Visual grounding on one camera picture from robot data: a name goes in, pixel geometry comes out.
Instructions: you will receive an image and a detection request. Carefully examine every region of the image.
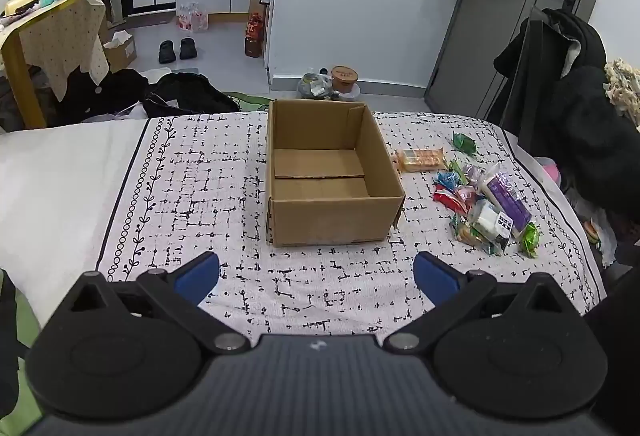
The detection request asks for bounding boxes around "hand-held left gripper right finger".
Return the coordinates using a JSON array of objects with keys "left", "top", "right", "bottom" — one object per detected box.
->
[{"left": 382, "top": 251, "right": 576, "bottom": 357}]

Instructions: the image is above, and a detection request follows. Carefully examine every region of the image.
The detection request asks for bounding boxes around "brown paper bucket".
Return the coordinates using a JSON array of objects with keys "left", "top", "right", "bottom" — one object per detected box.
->
[{"left": 330, "top": 64, "right": 359, "bottom": 94}]

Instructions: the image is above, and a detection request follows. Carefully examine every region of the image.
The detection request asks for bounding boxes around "green yellow snack packet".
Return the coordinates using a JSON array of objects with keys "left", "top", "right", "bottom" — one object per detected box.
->
[{"left": 517, "top": 222, "right": 542, "bottom": 259}]

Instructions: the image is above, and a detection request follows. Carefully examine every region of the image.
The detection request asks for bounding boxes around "grey door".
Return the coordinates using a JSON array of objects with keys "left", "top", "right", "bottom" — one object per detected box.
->
[{"left": 425, "top": 0, "right": 616, "bottom": 119}]

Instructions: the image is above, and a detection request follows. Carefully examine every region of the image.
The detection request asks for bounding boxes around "plastic trash bag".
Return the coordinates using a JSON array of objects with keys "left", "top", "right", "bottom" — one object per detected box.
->
[{"left": 296, "top": 68, "right": 333, "bottom": 100}]

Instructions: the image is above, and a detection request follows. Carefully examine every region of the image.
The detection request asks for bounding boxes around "yellow wooden table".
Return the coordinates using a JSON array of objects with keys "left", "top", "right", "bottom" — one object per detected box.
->
[{"left": 0, "top": 0, "right": 101, "bottom": 129}]

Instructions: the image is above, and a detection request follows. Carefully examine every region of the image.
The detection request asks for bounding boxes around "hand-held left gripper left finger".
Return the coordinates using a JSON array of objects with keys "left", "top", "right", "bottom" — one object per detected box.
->
[{"left": 65, "top": 252, "right": 251, "bottom": 357}]

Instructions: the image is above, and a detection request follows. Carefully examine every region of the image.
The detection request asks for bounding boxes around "orange bread packet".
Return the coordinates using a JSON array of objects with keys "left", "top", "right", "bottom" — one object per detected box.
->
[{"left": 392, "top": 147, "right": 447, "bottom": 175}]

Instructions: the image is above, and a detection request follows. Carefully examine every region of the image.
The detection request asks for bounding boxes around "low cardboard box with paper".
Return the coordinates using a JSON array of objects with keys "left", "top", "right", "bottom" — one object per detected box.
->
[{"left": 102, "top": 30, "right": 137, "bottom": 74}]

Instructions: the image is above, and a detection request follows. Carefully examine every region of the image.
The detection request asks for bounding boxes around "black coat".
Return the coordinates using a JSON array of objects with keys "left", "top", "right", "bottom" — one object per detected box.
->
[{"left": 492, "top": 8, "right": 608, "bottom": 157}]

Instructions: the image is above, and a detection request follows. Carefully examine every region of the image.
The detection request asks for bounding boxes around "pink water bottle pack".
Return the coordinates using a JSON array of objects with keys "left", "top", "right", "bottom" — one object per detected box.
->
[{"left": 175, "top": 3, "right": 209, "bottom": 33}]

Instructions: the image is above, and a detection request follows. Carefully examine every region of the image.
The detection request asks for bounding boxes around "black bag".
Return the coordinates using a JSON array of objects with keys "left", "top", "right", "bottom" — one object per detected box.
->
[{"left": 141, "top": 72, "right": 241, "bottom": 118}]

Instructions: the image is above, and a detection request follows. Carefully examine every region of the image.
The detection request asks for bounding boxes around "purple snack packet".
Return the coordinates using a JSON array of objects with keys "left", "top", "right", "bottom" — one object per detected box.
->
[{"left": 477, "top": 166, "right": 533, "bottom": 237}]

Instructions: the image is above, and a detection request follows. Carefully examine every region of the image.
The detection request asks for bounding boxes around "black clothes pile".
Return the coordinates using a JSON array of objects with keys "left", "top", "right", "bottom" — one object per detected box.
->
[{"left": 47, "top": 68, "right": 151, "bottom": 124}]

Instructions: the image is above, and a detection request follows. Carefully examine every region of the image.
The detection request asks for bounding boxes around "cream shaggy fabric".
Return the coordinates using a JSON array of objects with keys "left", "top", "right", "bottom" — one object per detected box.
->
[{"left": 602, "top": 58, "right": 640, "bottom": 127}]

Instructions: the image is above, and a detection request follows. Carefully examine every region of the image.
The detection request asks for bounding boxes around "black fleece jacket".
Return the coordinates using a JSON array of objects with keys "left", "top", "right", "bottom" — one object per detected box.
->
[{"left": 560, "top": 66, "right": 640, "bottom": 211}]

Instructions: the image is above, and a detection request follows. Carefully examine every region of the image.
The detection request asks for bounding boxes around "pale snack packet with label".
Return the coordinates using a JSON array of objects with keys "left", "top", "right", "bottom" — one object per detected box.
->
[{"left": 467, "top": 201, "right": 516, "bottom": 257}]

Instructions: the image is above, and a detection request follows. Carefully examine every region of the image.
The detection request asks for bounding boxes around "green rug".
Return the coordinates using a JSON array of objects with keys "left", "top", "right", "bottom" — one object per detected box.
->
[{"left": 222, "top": 90, "right": 273, "bottom": 113}]

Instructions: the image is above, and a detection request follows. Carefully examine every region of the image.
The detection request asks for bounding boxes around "green crinkled candy packet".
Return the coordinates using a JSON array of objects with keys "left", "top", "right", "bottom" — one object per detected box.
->
[{"left": 452, "top": 132, "right": 478, "bottom": 157}]

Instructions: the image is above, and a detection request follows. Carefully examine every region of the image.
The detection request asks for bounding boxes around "pink plush toy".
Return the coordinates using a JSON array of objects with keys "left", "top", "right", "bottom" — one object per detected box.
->
[{"left": 532, "top": 157, "right": 563, "bottom": 189}]

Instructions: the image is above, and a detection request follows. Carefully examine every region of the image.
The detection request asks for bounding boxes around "burger toy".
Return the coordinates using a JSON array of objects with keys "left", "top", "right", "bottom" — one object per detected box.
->
[{"left": 582, "top": 216, "right": 606, "bottom": 247}]

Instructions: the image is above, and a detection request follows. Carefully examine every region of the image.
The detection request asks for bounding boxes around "green cloth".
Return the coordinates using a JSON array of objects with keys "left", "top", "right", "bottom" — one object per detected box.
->
[{"left": 0, "top": 268, "right": 43, "bottom": 422}]

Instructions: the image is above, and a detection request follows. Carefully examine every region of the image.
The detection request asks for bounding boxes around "white bed sheet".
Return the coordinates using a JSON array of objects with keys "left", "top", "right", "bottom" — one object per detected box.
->
[{"left": 0, "top": 118, "right": 151, "bottom": 332}]

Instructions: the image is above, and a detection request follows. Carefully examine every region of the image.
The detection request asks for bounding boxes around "red snack packet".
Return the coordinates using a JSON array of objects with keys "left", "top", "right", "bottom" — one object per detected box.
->
[{"left": 432, "top": 186, "right": 471, "bottom": 217}]

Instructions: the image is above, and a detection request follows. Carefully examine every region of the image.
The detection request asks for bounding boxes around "red-label oil bottle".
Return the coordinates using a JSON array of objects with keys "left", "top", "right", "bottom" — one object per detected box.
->
[{"left": 244, "top": 13, "right": 265, "bottom": 59}]

